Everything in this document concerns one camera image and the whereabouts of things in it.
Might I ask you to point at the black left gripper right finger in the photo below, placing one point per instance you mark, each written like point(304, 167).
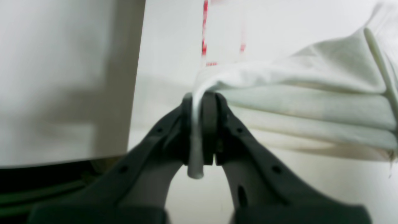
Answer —
point(264, 190)

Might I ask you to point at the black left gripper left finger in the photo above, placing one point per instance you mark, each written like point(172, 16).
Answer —
point(135, 190)

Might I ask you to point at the white t-shirt with print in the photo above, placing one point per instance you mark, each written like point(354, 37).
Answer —
point(336, 97)

